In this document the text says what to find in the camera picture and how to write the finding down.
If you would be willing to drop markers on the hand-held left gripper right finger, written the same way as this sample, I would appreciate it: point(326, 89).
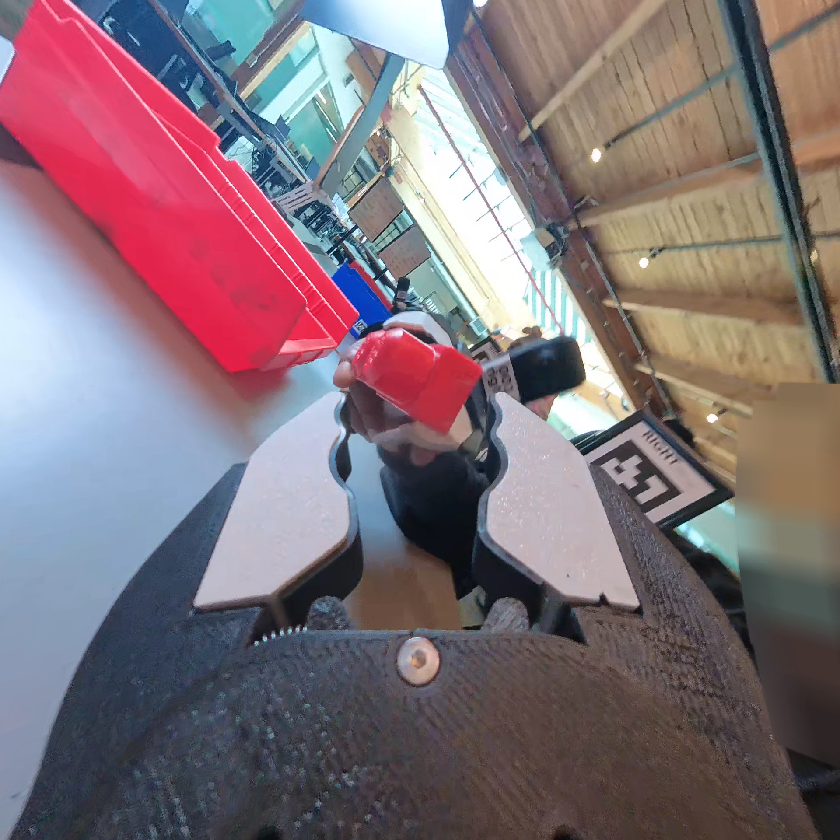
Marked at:
point(558, 518)

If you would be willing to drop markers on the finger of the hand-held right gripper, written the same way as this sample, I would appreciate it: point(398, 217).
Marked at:
point(463, 430)
point(420, 323)

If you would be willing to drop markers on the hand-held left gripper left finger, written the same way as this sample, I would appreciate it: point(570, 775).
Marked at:
point(282, 518)

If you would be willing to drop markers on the red toy block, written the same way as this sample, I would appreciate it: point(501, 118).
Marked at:
point(420, 380)

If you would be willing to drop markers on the red plastic bin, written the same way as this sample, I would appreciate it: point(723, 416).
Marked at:
point(164, 197)

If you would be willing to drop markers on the blue bin with white label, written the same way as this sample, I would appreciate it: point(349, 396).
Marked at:
point(358, 292)

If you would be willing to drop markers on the brown partition board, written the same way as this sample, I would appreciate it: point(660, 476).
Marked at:
point(375, 210)
point(405, 253)

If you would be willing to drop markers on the fiducial marker sign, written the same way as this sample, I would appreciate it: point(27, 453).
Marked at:
point(656, 472)

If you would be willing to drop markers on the ceiling projector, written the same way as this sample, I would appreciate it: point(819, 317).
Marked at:
point(544, 246)

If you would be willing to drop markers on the black flag panel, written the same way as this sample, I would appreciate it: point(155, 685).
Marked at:
point(361, 124)

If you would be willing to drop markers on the studio light panel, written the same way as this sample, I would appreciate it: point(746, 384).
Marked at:
point(394, 26)

